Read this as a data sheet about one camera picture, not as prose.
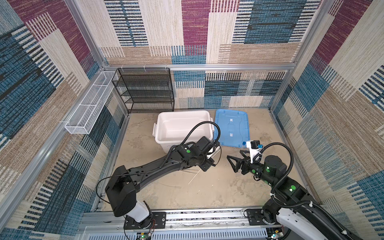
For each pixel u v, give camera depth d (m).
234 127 1.10
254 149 0.61
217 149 0.72
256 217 0.73
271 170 0.53
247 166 0.62
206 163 0.68
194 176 0.87
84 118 0.92
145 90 1.10
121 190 0.41
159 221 0.73
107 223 0.75
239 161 0.61
